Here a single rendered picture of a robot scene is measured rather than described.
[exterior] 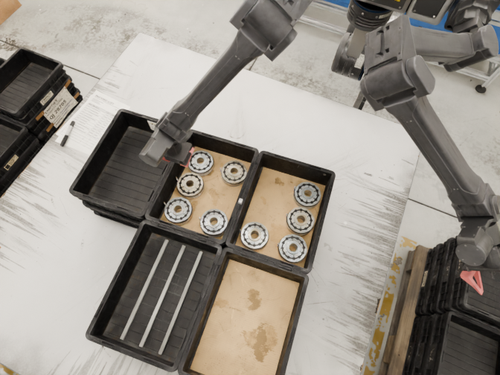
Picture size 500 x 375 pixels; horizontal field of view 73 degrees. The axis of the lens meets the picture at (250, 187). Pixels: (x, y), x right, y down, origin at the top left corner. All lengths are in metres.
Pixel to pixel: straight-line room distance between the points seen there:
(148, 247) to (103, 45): 2.25
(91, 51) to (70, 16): 0.48
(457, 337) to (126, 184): 1.60
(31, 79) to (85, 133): 0.76
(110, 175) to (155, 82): 0.62
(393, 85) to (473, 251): 0.41
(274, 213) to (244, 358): 0.51
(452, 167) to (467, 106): 2.34
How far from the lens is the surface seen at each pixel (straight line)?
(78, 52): 3.26
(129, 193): 1.39
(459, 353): 1.92
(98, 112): 1.82
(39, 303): 1.54
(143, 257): 1.29
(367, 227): 1.50
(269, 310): 1.21
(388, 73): 0.66
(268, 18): 0.65
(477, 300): 1.87
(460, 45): 0.94
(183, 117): 0.84
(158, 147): 0.92
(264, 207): 1.30
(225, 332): 1.20
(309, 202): 1.29
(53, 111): 2.33
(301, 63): 2.93
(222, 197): 1.31
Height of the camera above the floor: 2.03
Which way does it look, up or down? 65 degrees down
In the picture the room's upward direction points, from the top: 2 degrees clockwise
